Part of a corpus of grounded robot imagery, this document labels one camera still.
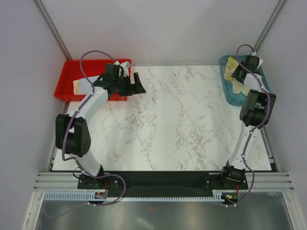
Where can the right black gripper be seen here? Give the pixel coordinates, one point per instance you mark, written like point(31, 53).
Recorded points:
point(236, 74)

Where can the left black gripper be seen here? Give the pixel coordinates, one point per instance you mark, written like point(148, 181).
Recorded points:
point(132, 89)

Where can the pale yellow patterned towel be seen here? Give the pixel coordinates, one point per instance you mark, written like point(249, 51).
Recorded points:
point(229, 76)

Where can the light blue towel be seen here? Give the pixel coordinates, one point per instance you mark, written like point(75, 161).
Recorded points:
point(85, 86)

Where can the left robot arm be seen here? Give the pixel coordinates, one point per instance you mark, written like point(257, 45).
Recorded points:
point(72, 132)

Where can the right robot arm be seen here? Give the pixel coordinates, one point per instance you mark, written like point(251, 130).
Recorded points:
point(254, 115)

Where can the red plastic tray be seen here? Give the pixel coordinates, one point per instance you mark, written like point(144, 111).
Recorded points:
point(71, 72)

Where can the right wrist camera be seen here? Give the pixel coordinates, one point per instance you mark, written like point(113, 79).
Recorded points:
point(259, 61)

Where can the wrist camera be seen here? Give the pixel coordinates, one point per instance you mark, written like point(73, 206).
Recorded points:
point(126, 66)
point(259, 61)

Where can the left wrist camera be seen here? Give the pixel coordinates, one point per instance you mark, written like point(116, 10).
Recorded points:
point(126, 66)

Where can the right aluminium frame post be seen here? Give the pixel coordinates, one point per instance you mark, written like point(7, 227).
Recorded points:
point(269, 24)

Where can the aluminium frame post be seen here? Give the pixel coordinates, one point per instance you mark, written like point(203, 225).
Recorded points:
point(52, 28)
point(269, 24)

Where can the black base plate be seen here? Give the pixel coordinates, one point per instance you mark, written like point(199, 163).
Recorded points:
point(156, 183)

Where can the left aluminium frame post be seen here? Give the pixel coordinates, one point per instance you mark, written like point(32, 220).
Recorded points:
point(52, 28)

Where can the white slotted cable duct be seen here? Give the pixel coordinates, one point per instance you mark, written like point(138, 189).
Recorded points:
point(97, 197)

